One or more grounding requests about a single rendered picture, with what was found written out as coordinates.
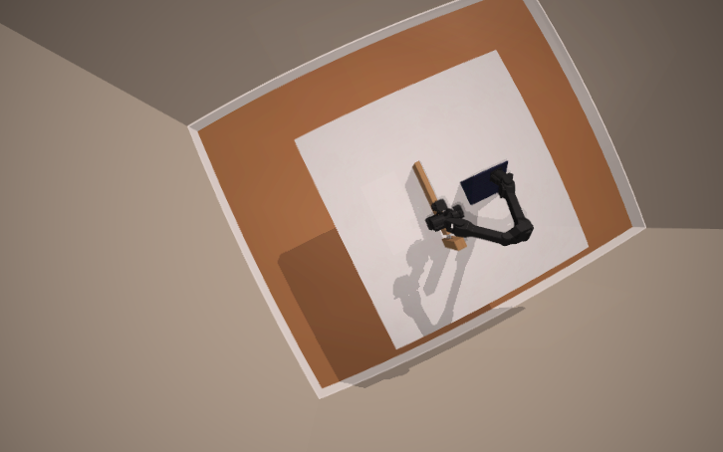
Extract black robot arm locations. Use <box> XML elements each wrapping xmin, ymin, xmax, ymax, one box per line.
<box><xmin>428</xmin><ymin>167</ymin><xmax>534</xmax><ymax>246</ymax></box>

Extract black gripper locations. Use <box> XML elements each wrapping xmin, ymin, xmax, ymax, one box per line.
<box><xmin>425</xmin><ymin>204</ymin><xmax>462</xmax><ymax>230</ymax></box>

